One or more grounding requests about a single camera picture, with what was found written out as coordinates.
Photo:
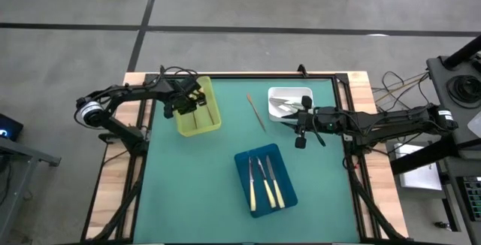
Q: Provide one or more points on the black computer tower blue light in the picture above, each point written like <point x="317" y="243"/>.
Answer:
<point x="11" y="124"/>

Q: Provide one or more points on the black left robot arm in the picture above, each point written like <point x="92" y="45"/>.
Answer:
<point x="116" y="102"/>

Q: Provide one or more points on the black diagonal support beam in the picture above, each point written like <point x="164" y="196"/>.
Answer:
<point x="421" y="156"/>

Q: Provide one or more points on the black round pole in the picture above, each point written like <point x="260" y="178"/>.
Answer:
<point x="464" y="53"/>

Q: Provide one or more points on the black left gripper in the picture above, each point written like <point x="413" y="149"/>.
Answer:
<point x="184" y="94"/>

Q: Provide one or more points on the blue plastic bin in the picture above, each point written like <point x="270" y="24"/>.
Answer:
<point x="289" y="185"/>

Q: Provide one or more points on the white equipment box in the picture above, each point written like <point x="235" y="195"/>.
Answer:
<point x="417" y="177"/>

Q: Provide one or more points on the translucent yellow plastic bin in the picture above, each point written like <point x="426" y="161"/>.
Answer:
<point x="204" y="124"/>

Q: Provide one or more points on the black aluminium rig frame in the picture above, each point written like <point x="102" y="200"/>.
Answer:
<point x="244" y="75"/>

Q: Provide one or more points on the wooden stick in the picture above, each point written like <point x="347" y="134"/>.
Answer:
<point x="256" y="112"/>

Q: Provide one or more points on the grey equipment cart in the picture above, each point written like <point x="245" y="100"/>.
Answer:
<point x="439" y="87"/>

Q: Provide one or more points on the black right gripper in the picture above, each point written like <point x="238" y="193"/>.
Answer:
<point x="323" y="121"/>

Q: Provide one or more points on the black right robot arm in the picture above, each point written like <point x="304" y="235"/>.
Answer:
<point x="394" y="121"/>

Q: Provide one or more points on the black coloured-button panel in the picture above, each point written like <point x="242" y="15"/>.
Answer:
<point x="471" y="196"/>

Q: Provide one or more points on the grey metal stand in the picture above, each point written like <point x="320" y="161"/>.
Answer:
<point x="22" y="153"/>

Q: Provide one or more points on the white plastic bin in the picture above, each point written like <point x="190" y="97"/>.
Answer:
<point x="289" y="91"/>

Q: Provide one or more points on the white paper sheet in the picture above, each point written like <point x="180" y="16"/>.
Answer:
<point x="476" y="124"/>

